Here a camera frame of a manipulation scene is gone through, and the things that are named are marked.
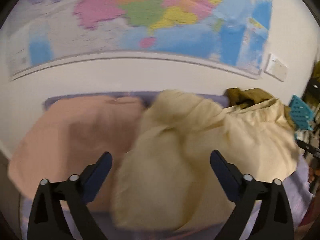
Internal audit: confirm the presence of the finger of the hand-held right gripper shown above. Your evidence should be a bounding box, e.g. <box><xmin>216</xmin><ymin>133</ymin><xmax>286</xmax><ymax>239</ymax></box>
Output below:
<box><xmin>296</xmin><ymin>140</ymin><xmax>320</xmax><ymax>159</ymax></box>

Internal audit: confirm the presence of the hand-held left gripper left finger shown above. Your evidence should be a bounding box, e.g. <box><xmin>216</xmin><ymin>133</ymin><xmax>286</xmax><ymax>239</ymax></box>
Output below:
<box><xmin>27</xmin><ymin>151</ymin><xmax>112</xmax><ymax>240</ymax></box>

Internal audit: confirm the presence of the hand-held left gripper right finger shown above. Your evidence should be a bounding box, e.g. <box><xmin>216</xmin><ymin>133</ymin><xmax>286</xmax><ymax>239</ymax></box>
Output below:
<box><xmin>210</xmin><ymin>149</ymin><xmax>295</xmax><ymax>240</ymax></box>

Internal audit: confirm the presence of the cream large garment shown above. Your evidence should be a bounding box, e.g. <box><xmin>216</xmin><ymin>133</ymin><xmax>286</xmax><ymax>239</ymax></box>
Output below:
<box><xmin>111</xmin><ymin>89</ymin><xmax>304</xmax><ymax>232</ymax></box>

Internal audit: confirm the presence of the teal plastic basket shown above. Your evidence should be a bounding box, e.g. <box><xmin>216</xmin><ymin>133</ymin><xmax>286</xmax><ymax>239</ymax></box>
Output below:
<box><xmin>289</xmin><ymin>94</ymin><xmax>314</xmax><ymax>131</ymax></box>

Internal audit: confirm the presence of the pink folded garment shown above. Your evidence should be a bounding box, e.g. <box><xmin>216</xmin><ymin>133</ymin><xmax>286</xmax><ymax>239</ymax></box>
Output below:
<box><xmin>7</xmin><ymin>95</ymin><xmax>148</xmax><ymax>205</ymax></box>

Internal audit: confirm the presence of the purple plaid bed sheet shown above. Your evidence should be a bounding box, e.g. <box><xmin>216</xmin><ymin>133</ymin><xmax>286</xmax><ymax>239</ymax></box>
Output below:
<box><xmin>20</xmin><ymin>91</ymin><xmax>314</xmax><ymax>240</ymax></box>

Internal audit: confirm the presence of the black handbag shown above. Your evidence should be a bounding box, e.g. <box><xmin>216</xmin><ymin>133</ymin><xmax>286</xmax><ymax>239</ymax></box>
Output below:
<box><xmin>306</xmin><ymin>77</ymin><xmax>320</xmax><ymax>98</ymax></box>

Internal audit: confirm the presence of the yellow-green hanging garment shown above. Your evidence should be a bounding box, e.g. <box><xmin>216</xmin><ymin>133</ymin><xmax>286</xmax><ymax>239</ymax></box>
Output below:
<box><xmin>311</xmin><ymin>61</ymin><xmax>320</xmax><ymax>80</ymax></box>

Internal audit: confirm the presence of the olive green garment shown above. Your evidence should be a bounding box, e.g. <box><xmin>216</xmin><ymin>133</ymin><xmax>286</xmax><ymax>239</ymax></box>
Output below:
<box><xmin>226</xmin><ymin>87</ymin><xmax>295</xmax><ymax>130</ymax></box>

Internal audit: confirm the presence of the colourful wall map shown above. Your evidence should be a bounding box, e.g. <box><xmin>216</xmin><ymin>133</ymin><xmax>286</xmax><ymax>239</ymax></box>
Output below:
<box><xmin>5</xmin><ymin>0</ymin><xmax>274</xmax><ymax>80</ymax></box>

